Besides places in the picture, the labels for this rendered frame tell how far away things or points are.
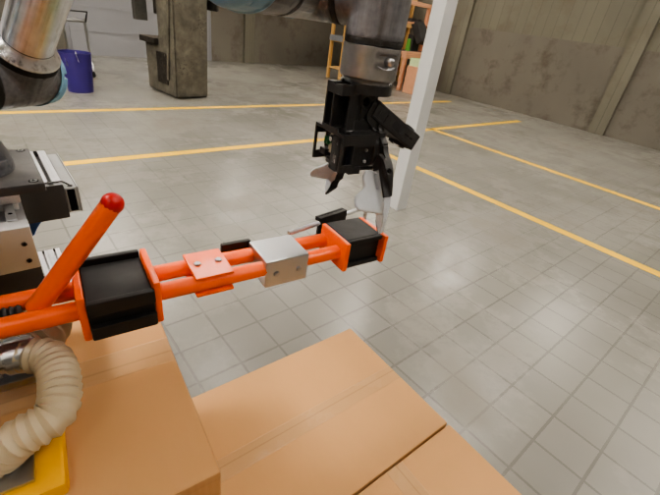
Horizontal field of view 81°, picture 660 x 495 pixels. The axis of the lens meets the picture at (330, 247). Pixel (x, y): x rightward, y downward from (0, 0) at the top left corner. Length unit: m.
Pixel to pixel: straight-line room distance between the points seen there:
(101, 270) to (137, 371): 0.15
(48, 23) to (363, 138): 0.62
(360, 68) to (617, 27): 9.81
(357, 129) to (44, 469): 0.52
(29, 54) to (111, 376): 0.63
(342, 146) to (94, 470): 0.47
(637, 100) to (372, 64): 9.57
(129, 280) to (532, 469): 1.67
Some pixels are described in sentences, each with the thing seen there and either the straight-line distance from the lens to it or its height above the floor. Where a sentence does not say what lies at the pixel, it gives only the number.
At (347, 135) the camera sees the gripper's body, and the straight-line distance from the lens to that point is 0.53.
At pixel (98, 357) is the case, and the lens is 0.65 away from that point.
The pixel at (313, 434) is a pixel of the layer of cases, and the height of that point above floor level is 0.54.
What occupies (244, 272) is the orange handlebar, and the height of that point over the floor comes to 1.08.
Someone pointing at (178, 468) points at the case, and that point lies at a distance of 0.52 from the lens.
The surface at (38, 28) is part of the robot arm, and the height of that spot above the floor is 1.30.
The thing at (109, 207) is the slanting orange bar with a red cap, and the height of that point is 1.19.
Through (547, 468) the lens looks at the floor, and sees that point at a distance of 1.93.
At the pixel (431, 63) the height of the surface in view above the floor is 1.19.
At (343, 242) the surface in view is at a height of 1.10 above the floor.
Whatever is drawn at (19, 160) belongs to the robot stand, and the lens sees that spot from 1.08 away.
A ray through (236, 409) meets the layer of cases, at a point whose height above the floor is 0.54.
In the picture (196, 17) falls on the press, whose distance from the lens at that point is 6.75.
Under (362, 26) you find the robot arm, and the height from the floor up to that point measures 1.38.
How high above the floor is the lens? 1.39
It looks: 30 degrees down
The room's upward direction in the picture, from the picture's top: 9 degrees clockwise
